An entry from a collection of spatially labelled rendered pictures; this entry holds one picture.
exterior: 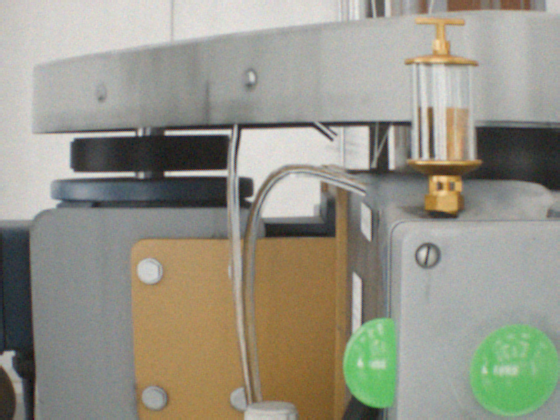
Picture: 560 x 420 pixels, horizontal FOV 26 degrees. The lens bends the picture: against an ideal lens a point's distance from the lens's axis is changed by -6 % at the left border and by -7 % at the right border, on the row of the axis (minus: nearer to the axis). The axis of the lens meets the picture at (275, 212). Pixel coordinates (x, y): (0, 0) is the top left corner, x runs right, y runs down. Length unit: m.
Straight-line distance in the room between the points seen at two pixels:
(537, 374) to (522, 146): 0.19
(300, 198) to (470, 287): 5.22
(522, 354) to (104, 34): 5.32
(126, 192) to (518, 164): 0.37
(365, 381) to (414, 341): 0.02
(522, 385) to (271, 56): 0.33
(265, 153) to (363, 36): 4.99
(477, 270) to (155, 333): 0.45
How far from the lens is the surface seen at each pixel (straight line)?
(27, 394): 0.91
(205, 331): 0.82
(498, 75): 0.56
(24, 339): 0.85
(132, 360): 0.83
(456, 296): 0.39
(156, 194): 0.85
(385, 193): 0.48
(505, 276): 0.39
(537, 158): 0.55
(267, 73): 0.67
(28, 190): 5.71
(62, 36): 5.70
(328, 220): 0.90
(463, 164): 0.46
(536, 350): 0.38
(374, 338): 0.40
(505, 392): 0.38
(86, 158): 0.89
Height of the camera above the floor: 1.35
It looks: 3 degrees down
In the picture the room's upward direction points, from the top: straight up
